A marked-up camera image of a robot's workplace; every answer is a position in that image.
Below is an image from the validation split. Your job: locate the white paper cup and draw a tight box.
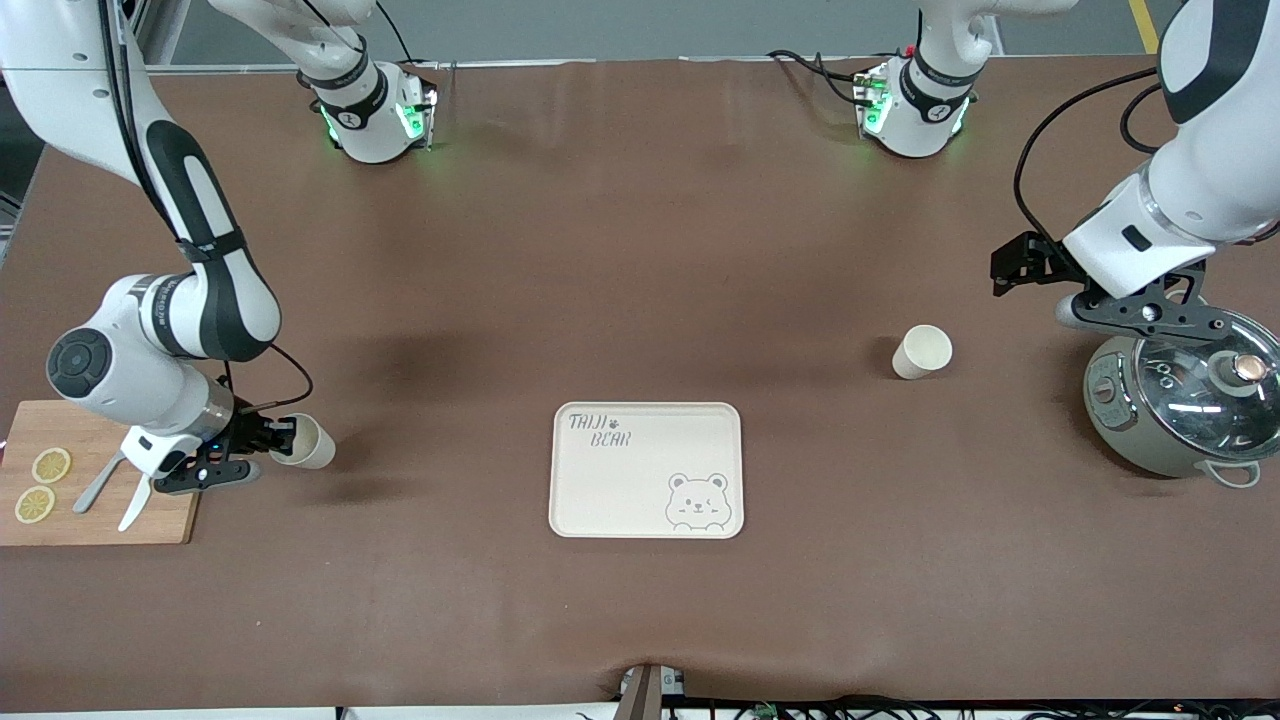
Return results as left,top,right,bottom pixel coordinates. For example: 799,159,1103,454
892,325,954,381
268,413,337,471

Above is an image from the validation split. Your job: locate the white plastic knife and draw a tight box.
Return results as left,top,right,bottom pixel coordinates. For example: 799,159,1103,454
117,475,153,533

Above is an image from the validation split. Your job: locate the grey plastic knife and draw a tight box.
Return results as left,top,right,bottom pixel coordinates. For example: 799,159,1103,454
72,450,126,515

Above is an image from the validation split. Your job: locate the bamboo cutting board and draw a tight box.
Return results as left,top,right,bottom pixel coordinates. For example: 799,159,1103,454
0,400,205,547

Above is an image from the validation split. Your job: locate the grey electric cooking pot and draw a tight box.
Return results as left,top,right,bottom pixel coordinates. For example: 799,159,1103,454
1083,305,1280,490

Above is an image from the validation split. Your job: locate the glass pot lid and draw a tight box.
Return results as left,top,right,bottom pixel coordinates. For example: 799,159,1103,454
1135,308,1280,463

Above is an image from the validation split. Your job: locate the white bear print tray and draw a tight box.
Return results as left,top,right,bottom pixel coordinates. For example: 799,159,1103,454
548,402,745,541

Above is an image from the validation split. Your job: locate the brown table cover mat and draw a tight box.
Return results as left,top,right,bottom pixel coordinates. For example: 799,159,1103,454
0,55,1280,713

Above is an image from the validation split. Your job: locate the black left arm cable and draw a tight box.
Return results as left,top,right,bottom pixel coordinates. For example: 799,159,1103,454
1012,66,1169,251

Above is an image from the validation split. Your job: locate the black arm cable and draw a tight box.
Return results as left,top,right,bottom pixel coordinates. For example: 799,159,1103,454
95,0,315,416
1012,66,1169,251

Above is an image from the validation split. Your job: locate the black base cable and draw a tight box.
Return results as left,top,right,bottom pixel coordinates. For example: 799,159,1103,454
765,48,871,106
372,0,416,67

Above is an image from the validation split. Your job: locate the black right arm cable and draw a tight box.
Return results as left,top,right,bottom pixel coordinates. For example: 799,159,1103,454
95,0,315,416

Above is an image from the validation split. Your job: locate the aluminium frame post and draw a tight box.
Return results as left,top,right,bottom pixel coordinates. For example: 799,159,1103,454
120,0,196,71

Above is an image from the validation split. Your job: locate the black cable bundle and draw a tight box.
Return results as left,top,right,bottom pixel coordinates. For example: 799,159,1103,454
690,693,1280,720

